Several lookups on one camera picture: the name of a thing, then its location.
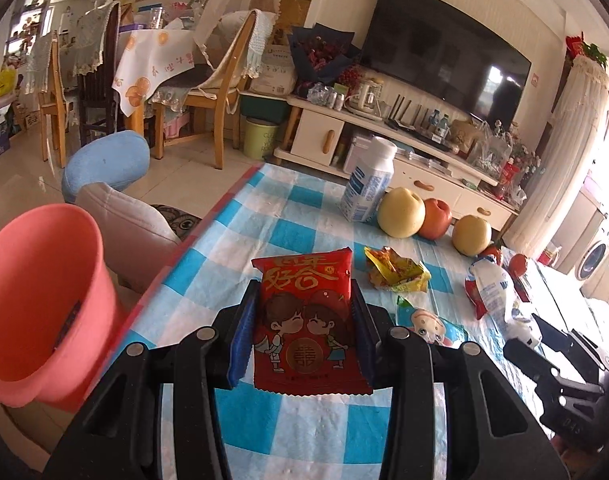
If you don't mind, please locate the cartoon face snack bag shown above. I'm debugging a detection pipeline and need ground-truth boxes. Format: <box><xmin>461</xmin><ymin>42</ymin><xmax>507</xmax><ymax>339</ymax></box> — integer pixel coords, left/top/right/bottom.
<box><xmin>396</xmin><ymin>296</ymin><xmax>469</xmax><ymax>348</ymax></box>

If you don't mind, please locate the white tissue pack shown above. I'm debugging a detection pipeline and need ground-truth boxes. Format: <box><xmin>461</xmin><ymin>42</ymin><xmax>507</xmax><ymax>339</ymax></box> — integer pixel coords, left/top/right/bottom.
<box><xmin>473</xmin><ymin>258</ymin><xmax>542</xmax><ymax>349</ymax></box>

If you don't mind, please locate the red wedding candy bag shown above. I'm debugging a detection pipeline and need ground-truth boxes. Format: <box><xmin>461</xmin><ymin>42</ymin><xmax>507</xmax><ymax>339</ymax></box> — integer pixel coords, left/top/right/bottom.
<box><xmin>252</xmin><ymin>248</ymin><xmax>372</xmax><ymax>396</ymax></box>

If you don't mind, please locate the red snack packet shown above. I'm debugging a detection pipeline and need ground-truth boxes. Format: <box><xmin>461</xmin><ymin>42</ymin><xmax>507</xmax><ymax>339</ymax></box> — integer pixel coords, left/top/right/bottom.
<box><xmin>464</xmin><ymin>263</ymin><xmax>488</xmax><ymax>320</ymax></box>

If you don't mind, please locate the pink plastic trash bucket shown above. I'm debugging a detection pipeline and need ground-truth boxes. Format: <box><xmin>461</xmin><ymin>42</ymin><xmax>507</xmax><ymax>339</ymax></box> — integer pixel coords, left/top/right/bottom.
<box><xmin>0</xmin><ymin>204</ymin><xmax>128</xmax><ymax>412</ymax></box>

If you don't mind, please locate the blue checkered tablecloth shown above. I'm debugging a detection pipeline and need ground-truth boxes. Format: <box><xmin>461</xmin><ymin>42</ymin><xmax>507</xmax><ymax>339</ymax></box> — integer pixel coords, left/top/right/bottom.
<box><xmin>111</xmin><ymin>161</ymin><xmax>609</xmax><ymax>480</ymax></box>

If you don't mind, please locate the yellow snack wrapper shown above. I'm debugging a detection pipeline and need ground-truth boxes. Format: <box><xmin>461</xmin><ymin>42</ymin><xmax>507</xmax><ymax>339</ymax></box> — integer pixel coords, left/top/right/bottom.
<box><xmin>363</xmin><ymin>247</ymin><xmax>431</xmax><ymax>294</ymax></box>

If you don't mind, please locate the grey sofa cushion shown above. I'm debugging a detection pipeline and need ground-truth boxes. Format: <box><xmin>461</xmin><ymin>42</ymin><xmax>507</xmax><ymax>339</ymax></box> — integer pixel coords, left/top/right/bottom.
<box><xmin>76</xmin><ymin>182</ymin><xmax>181</xmax><ymax>292</ymax></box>

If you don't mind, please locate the yellow pear left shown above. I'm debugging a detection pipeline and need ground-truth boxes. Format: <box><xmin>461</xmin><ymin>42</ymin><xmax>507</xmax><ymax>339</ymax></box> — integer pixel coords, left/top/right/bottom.
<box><xmin>377</xmin><ymin>188</ymin><xmax>425</xmax><ymax>238</ymax></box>

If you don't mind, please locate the yellow pear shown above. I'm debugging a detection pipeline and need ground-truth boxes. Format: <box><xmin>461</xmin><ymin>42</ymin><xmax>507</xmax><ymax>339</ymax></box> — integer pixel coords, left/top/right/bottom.
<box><xmin>377</xmin><ymin>188</ymin><xmax>425</xmax><ymax>238</ymax></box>
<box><xmin>451</xmin><ymin>214</ymin><xmax>492</xmax><ymax>257</ymax></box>

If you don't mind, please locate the yellow pear right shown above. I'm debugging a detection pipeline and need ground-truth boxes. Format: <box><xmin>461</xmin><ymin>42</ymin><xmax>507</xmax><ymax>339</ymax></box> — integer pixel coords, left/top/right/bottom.
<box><xmin>451</xmin><ymin>214</ymin><xmax>492</xmax><ymax>257</ymax></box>

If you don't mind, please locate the red apple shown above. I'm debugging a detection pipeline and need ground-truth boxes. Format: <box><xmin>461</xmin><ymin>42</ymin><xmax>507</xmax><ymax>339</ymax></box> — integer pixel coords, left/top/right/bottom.
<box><xmin>417</xmin><ymin>198</ymin><xmax>452</xmax><ymax>240</ymax></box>

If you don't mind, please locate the white washing machine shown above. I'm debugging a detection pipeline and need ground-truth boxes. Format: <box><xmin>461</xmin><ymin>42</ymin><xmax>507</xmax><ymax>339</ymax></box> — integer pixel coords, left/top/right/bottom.
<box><xmin>552</xmin><ymin>186</ymin><xmax>609</xmax><ymax>287</ymax></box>

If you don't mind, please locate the white milk bottle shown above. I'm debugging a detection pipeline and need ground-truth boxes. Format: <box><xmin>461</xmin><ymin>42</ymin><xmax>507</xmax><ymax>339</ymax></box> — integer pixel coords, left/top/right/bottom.
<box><xmin>341</xmin><ymin>136</ymin><xmax>398</xmax><ymax>222</ymax></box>

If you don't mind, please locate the pink storage box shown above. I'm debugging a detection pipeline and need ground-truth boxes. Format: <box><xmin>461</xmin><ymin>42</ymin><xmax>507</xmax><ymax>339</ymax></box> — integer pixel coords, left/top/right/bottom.
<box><xmin>343</xmin><ymin>133</ymin><xmax>372</xmax><ymax>174</ymax></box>

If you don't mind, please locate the blue round stool cushion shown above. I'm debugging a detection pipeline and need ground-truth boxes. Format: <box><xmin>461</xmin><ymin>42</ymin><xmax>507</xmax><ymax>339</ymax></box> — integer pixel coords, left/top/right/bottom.
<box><xmin>62</xmin><ymin>130</ymin><xmax>150</xmax><ymax>204</ymax></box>

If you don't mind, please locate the green waste bin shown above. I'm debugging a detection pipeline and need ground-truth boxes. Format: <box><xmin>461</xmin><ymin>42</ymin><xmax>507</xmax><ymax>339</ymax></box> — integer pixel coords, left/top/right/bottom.
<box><xmin>242</xmin><ymin>117</ymin><xmax>280</xmax><ymax>160</ymax></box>

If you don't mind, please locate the cream TV cabinet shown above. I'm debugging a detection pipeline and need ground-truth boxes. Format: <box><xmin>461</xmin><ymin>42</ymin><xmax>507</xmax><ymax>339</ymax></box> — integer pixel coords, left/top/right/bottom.
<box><xmin>274</xmin><ymin>96</ymin><xmax>518</xmax><ymax>232</ymax></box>

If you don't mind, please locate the wooden dining chair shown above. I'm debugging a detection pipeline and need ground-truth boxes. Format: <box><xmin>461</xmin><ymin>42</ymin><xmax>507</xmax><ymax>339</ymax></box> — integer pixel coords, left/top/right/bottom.
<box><xmin>152</xmin><ymin>10</ymin><xmax>275</xmax><ymax>169</ymax></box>

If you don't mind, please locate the white electric kettle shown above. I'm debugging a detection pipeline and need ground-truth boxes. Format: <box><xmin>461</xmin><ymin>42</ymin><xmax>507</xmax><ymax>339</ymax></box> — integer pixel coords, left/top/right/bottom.
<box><xmin>345</xmin><ymin>78</ymin><xmax>384</xmax><ymax>122</ymax></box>

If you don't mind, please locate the dining table with cloth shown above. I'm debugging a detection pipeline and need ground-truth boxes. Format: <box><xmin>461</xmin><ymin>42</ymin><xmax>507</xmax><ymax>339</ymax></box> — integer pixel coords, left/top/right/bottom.
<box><xmin>112</xmin><ymin>28</ymin><xmax>213</xmax><ymax>136</ymax></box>

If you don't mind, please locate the dark flower bouquet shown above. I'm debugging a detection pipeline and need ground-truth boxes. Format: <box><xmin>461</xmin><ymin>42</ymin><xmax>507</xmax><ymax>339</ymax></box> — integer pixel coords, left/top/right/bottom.
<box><xmin>287</xmin><ymin>23</ymin><xmax>361</xmax><ymax>84</ymax></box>

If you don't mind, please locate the black flat television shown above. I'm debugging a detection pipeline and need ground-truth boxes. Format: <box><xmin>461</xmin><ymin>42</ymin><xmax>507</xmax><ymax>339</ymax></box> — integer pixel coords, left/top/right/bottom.
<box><xmin>361</xmin><ymin>0</ymin><xmax>531</xmax><ymax>127</ymax></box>

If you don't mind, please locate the dark wooden chair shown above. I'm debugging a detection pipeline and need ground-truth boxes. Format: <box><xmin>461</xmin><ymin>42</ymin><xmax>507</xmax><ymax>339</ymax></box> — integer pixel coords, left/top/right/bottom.
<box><xmin>73</xmin><ymin>1</ymin><xmax>120</xmax><ymax>146</ymax></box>

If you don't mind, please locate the yellow bag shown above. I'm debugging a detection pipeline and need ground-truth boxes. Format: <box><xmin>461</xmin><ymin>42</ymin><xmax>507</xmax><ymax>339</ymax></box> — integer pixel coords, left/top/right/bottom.
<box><xmin>0</xmin><ymin>66</ymin><xmax>17</xmax><ymax>99</ymax></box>

